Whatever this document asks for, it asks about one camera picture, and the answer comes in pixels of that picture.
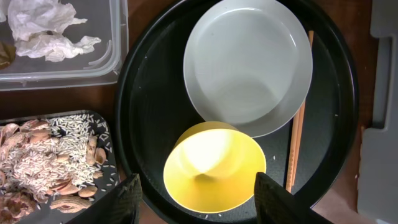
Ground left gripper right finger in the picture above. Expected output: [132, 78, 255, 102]
[254, 172, 331, 224]

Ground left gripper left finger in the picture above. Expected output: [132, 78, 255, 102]
[67, 174, 142, 224]

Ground yellow bowl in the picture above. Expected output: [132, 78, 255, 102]
[163, 121, 267, 213]

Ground wooden chopstick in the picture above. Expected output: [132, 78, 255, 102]
[290, 30, 315, 187]
[285, 111, 300, 192]

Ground food scraps and rice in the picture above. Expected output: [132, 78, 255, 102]
[1, 115, 111, 223]

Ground grey plate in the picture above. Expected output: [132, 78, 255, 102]
[183, 0, 313, 138]

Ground gold foil wrapper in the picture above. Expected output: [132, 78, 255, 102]
[0, 42, 16, 70]

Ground white tissue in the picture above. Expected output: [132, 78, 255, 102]
[1, 0, 101, 62]

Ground grey dishwasher rack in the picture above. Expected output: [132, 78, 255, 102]
[357, 0, 397, 223]

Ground black rectangular tray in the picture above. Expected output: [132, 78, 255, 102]
[19, 110, 120, 224]

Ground black round tray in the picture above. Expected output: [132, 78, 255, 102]
[115, 0, 359, 223]

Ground clear plastic bin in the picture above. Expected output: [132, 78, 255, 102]
[1, 0, 129, 91]

